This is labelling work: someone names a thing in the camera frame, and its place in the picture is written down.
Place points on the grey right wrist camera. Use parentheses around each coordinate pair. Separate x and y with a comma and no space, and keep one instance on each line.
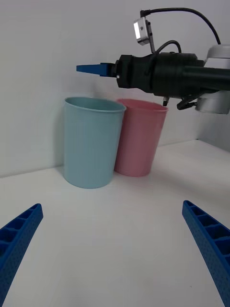
(141,28)

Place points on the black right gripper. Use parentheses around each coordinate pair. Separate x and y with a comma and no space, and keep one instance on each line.
(134,72)

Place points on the pink plastic bin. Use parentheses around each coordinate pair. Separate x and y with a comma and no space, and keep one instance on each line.
(141,141)

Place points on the pale blue plastic bin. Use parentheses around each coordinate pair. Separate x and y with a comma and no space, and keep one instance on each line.
(88,146)

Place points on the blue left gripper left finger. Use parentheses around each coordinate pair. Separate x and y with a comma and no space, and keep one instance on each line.
(16,239)

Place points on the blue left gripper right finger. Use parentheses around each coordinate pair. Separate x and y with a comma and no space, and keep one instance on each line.
(213,242)

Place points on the silver and black right arm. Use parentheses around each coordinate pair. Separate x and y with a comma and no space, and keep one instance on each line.
(184,76)

